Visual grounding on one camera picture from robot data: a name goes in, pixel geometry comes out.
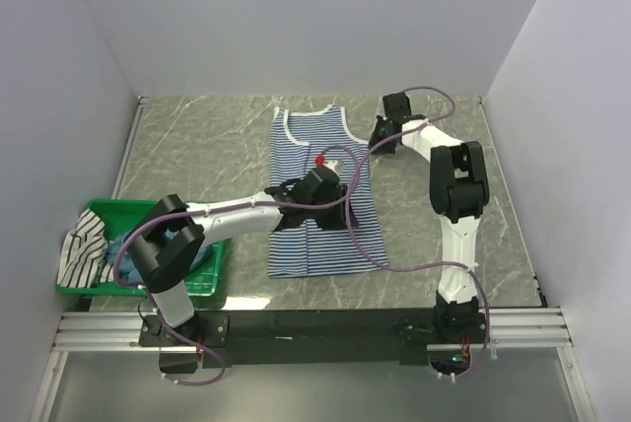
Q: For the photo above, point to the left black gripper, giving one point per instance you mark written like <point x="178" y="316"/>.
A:
<point x="334" y="223"/>

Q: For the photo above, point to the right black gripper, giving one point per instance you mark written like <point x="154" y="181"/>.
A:
<point x="381" y="122"/>

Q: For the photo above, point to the blue white striped tank top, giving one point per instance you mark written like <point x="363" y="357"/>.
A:
<point x="296" y="139"/>

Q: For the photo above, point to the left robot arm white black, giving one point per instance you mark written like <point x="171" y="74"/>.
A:
<point x="162" y="247"/>

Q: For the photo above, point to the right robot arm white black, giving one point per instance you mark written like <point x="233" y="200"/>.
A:
<point x="459" y="191"/>

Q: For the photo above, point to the plain blue tank top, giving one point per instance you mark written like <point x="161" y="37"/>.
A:
<point x="127" y="270"/>

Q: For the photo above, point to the black white striped tank top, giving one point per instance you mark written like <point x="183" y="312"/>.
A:
<point x="83" y="259"/>

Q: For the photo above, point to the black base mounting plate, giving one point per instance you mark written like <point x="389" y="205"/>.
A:
<point x="333" y="336"/>

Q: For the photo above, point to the green plastic basket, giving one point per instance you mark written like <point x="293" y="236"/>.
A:
<point x="120" y="216"/>

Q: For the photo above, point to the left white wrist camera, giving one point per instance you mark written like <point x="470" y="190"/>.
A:
<point x="336" y="166"/>

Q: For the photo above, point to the aluminium rail frame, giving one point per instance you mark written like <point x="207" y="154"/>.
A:
<point x="507" y="328"/>

